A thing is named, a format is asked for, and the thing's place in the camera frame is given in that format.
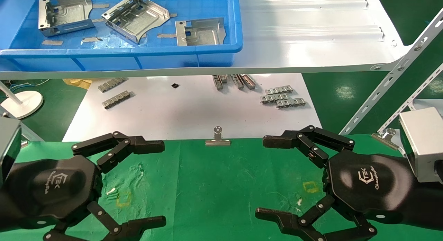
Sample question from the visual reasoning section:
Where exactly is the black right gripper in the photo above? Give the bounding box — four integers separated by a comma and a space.
255, 125, 416, 241

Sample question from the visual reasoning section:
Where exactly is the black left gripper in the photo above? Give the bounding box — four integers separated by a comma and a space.
9, 131, 167, 241

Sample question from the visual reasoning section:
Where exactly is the stamped steel bracket part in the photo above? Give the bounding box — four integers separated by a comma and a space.
175, 18, 227, 47
101, 0, 170, 45
38, 0, 95, 37

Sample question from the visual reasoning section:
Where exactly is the green table cloth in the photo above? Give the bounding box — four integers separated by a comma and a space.
0, 134, 443, 241

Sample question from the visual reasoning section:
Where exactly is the silver binder clip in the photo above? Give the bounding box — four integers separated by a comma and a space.
205, 126, 231, 146
371, 128, 402, 151

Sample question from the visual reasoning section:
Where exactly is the white paper sheet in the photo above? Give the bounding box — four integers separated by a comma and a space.
62, 73, 324, 142

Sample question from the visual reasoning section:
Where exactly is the yellow crumpled bag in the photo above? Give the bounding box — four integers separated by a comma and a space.
62, 79, 93, 90

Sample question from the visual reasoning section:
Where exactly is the white metal shelf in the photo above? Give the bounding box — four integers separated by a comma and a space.
0, 0, 412, 80

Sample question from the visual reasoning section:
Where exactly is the white round lamp stand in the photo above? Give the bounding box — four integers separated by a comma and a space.
0, 81, 44, 119

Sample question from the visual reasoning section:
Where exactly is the blue plastic bin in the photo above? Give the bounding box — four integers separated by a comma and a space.
0, 0, 243, 72

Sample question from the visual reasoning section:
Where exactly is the white slotted angle post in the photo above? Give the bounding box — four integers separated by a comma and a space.
377, 63, 443, 134
19, 122, 44, 142
339, 7, 443, 136

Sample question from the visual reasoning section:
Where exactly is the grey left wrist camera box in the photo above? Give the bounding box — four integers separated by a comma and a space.
0, 117, 22, 186

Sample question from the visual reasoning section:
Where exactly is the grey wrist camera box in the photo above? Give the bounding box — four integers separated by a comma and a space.
0, 117, 22, 186
399, 107, 443, 183

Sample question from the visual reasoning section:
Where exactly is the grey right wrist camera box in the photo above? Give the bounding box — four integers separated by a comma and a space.
399, 107, 443, 183

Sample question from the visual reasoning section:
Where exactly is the thin blue cable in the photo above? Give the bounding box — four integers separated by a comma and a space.
9, 79, 51, 90

